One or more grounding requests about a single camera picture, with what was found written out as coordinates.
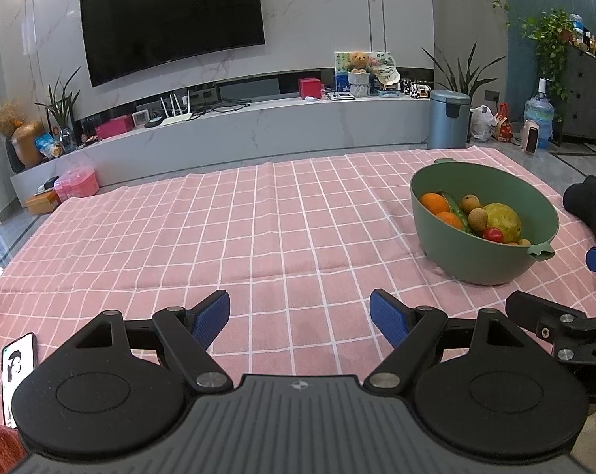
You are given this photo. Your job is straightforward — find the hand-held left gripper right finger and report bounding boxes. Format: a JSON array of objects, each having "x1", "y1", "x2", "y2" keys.
[{"x1": 362, "y1": 289, "x2": 526, "y2": 392}]

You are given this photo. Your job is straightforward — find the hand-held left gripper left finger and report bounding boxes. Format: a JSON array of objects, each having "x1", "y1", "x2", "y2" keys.
[{"x1": 75, "y1": 289, "x2": 233, "y2": 393}]

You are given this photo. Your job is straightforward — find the green plastic bowl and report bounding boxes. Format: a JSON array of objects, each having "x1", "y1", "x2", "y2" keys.
[{"x1": 410, "y1": 159, "x2": 560, "y2": 286}]

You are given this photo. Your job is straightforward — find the large orange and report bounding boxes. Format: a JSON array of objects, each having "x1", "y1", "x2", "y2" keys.
[{"x1": 420, "y1": 192, "x2": 449, "y2": 214}]

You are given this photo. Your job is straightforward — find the person's black sock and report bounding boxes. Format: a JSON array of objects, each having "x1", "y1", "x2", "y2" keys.
[{"x1": 563, "y1": 175, "x2": 596, "y2": 231}]

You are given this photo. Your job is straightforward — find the pink checked cloth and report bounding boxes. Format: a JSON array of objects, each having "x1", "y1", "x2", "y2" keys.
[{"x1": 0, "y1": 147, "x2": 596, "y2": 430}]

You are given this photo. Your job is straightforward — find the yellow green round fruit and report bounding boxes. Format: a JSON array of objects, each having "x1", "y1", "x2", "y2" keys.
[{"x1": 482, "y1": 202, "x2": 522, "y2": 243}]

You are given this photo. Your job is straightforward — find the green cucumber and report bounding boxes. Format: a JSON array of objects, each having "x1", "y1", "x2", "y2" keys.
[{"x1": 438, "y1": 191, "x2": 474, "y2": 236}]

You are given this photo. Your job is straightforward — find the small pink white heater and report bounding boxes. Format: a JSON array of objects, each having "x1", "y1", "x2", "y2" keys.
[{"x1": 522, "y1": 119, "x2": 541, "y2": 154}]

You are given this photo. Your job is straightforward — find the blue water bottle with pump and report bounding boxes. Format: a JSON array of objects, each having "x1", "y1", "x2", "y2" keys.
[{"x1": 524, "y1": 78, "x2": 556, "y2": 149}]

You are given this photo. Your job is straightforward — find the dark grey sideboard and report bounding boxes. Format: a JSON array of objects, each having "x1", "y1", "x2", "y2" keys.
[{"x1": 555, "y1": 45, "x2": 596, "y2": 148}]

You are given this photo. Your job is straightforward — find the red gift bag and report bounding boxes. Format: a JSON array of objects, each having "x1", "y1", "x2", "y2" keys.
[{"x1": 493, "y1": 103, "x2": 514, "y2": 142}]

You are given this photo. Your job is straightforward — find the white plastic bag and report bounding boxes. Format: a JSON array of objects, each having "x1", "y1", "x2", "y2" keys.
[{"x1": 470, "y1": 105, "x2": 499, "y2": 142}]

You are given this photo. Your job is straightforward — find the pink plastic storage box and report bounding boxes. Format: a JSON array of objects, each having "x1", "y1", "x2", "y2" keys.
[{"x1": 54, "y1": 168, "x2": 100, "y2": 201}]

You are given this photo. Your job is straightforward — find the grey marble media cabinet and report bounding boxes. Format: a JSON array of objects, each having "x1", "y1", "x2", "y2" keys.
[{"x1": 9, "y1": 93, "x2": 433, "y2": 208}]

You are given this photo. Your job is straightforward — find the orange cardboard box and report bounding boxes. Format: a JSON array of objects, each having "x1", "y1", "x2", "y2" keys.
[{"x1": 25, "y1": 190, "x2": 62, "y2": 216}]

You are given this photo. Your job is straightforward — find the smartphone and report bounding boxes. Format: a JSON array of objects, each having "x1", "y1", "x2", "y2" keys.
[{"x1": 2, "y1": 332, "x2": 36, "y2": 428}]

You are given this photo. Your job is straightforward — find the blue grey trash bin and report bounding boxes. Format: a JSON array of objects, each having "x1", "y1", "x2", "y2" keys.
[{"x1": 427, "y1": 90, "x2": 473, "y2": 150}]

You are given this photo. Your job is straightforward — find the white router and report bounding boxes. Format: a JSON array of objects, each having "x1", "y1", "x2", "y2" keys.
[{"x1": 160, "y1": 91, "x2": 190, "y2": 120}]

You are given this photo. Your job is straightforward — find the pink flat box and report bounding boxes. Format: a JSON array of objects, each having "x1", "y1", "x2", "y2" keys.
[{"x1": 95, "y1": 115, "x2": 133, "y2": 140}]

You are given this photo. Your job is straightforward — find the green trailing vine plant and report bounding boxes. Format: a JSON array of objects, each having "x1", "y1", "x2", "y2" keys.
[{"x1": 521, "y1": 8, "x2": 572, "y2": 105}]

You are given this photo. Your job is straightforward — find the long leaf potted plant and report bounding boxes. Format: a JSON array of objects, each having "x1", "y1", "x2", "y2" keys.
[{"x1": 422, "y1": 42, "x2": 506, "y2": 105}]

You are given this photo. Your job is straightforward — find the grey knitted basket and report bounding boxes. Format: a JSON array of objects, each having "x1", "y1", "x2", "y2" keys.
[{"x1": 348, "y1": 69, "x2": 373, "y2": 98}]

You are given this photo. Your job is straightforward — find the blue snack bag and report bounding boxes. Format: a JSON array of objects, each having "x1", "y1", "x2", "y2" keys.
[{"x1": 34, "y1": 133, "x2": 62, "y2": 160}]

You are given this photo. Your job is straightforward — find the colourful picture board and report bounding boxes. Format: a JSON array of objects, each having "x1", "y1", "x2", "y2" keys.
[{"x1": 334, "y1": 51, "x2": 393, "y2": 96}]

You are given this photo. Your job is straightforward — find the brown round vase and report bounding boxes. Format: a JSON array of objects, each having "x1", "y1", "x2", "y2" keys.
[{"x1": 11, "y1": 121, "x2": 45, "y2": 169}]

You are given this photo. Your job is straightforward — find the green plant in glass vase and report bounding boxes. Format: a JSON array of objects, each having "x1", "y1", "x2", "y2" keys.
[{"x1": 34, "y1": 66, "x2": 82, "y2": 155}]

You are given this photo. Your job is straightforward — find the dried flower bunch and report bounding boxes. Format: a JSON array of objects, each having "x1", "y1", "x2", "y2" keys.
[{"x1": 0, "y1": 99, "x2": 30, "y2": 137}]

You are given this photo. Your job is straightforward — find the black television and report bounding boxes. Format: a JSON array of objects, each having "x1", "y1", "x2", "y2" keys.
[{"x1": 79, "y1": 0, "x2": 267, "y2": 88}]

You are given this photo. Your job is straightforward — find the black cables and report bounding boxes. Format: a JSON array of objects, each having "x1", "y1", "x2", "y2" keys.
[{"x1": 190, "y1": 99, "x2": 250, "y2": 115}]

